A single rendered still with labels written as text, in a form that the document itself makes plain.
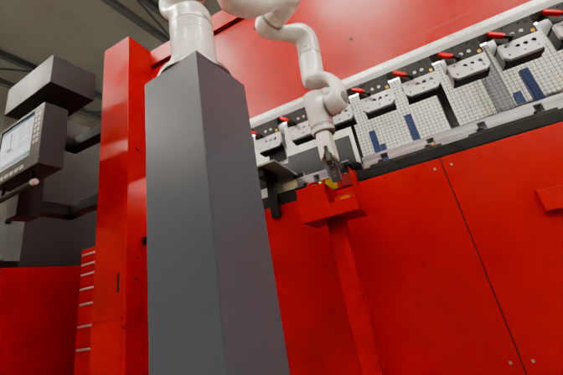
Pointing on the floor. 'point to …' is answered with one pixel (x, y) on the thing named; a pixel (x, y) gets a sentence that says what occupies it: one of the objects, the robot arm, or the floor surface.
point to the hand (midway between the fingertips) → (335, 175)
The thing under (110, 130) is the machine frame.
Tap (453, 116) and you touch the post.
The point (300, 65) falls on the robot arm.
